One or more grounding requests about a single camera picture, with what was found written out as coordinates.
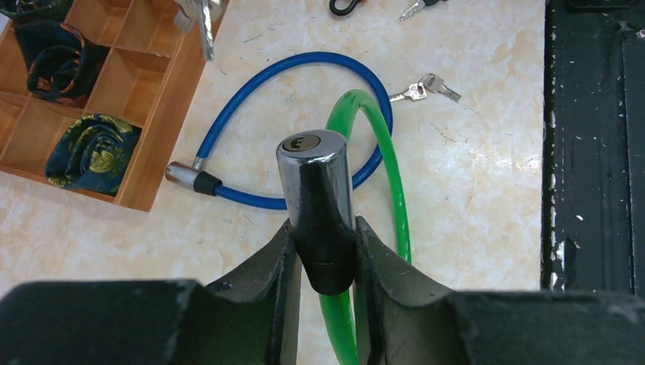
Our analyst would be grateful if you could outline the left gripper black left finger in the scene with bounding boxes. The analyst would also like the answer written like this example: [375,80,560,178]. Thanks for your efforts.
[1,223,301,364]

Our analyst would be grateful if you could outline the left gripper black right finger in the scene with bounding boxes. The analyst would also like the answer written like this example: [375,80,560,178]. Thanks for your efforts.
[354,217,644,364]

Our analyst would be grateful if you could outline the blue cable lock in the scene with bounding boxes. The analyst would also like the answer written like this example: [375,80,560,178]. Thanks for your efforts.
[165,51,395,211]

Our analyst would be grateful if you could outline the green cable lock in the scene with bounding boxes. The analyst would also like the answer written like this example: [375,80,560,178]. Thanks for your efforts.
[276,89,411,364]

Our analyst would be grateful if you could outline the blue lock key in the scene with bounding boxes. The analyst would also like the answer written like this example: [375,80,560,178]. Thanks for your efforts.
[389,73,462,103]

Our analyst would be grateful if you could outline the green lock key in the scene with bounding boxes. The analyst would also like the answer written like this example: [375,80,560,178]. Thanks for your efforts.
[174,0,227,62]

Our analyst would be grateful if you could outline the black padlock keys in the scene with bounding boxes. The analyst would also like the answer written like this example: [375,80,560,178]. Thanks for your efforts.
[399,0,448,21]

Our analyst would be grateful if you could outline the rolled floral tie, left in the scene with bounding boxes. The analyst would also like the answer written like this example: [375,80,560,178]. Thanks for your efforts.
[44,113,141,196]

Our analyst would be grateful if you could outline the wooden compartment tray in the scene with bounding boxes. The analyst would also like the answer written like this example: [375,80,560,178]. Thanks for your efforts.
[1,0,205,211]

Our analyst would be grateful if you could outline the rolled dark tie, middle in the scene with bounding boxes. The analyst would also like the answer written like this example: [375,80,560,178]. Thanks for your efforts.
[14,20,110,108]

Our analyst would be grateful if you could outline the rolled green tie, unrolling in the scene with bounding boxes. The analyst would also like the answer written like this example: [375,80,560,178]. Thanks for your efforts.
[1,0,74,23]

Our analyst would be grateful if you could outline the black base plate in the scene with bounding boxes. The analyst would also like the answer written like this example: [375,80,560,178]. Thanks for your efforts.
[541,1,644,297]

